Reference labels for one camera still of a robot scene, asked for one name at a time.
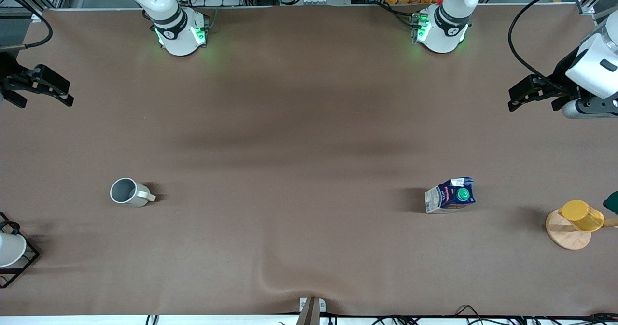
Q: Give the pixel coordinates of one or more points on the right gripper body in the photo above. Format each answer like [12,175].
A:
[8,71]

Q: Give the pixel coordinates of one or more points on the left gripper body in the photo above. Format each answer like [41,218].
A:
[562,76]

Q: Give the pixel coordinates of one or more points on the blue milk carton green cap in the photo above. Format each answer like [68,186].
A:
[446,197]

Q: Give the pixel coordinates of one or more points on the grey ceramic mug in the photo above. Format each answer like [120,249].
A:
[137,194]

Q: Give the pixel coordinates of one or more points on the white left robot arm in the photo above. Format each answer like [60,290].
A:
[449,21]

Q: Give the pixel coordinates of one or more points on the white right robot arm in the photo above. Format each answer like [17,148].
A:
[166,16]

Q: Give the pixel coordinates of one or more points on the yellow cup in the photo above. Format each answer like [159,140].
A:
[582,215]

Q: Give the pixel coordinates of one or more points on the dark green cup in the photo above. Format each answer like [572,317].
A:
[612,203]

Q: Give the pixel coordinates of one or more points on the white cup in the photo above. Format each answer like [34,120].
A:
[9,250]

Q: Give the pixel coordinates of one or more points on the wooden mug tree stand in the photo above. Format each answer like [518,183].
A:
[567,235]

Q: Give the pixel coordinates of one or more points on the brown table cloth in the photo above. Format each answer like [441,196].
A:
[299,122]

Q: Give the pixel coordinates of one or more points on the metal table corner bracket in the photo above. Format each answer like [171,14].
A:
[586,7]
[36,17]

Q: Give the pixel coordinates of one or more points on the metal clamp bracket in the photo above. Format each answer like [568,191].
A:
[322,305]

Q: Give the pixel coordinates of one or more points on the grey camera pole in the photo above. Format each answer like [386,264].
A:
[309,315]

